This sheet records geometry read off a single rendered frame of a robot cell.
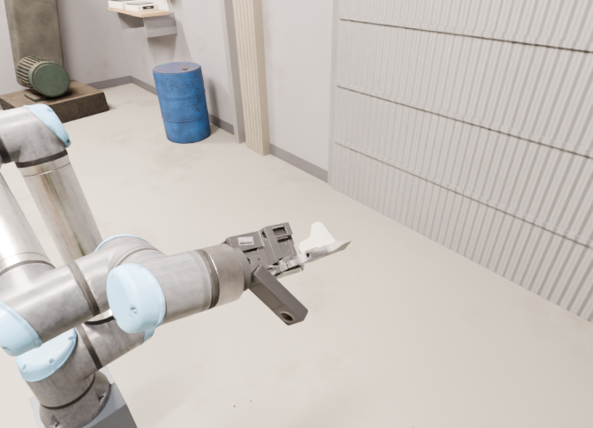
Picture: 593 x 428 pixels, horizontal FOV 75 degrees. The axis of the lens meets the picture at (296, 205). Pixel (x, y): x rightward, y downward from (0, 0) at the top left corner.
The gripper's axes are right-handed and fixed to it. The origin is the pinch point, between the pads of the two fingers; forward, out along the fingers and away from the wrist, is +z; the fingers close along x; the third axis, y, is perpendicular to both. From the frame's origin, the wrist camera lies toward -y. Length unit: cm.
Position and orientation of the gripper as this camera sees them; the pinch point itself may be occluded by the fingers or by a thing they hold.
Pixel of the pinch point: (327, 256)
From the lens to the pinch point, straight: 73.6
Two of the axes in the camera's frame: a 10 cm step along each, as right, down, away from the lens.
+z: 7.6, -1.3, 6.3
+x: -5.4, 4.1, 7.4
